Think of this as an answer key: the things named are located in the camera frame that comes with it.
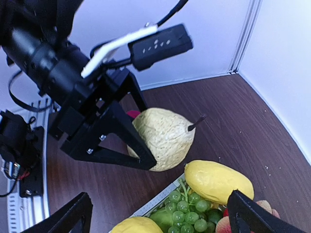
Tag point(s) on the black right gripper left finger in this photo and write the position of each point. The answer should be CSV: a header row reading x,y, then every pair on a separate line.
x,y
74,217

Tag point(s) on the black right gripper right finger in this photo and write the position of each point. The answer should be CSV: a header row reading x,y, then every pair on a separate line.
x,y
246,216

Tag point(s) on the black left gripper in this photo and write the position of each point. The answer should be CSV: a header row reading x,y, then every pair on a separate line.
x,y
100,135

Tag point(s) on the pale yellow wrinkled fruit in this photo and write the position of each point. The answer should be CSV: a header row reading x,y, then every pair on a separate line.
x,y
167,135

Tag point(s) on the beige perforated plastic basket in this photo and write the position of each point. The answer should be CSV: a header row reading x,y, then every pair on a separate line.
x,y
158,200

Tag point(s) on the dark red fruit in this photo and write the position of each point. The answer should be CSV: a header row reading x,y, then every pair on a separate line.
x,y
133,113

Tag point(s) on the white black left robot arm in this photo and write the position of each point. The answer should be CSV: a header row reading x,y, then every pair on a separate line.
x,y
34,35

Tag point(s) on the long yellow fruit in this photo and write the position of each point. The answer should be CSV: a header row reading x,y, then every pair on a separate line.
x,y
215,182

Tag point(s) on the green grape bunch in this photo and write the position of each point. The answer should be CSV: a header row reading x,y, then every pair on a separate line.
x,y
188,211

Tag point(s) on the large yellow lemon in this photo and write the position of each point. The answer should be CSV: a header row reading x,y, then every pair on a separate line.
x,y
137,225

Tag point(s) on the front aluminium rail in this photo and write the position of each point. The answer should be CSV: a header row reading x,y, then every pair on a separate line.
x,y
26,203

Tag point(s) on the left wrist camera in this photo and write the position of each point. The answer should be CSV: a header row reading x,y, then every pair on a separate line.
x,y
147,46

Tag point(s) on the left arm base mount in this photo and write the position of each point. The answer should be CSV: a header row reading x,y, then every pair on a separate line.
x,y
21,148

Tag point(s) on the right aluminium frame post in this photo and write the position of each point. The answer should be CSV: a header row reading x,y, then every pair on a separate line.
x,y
246,32

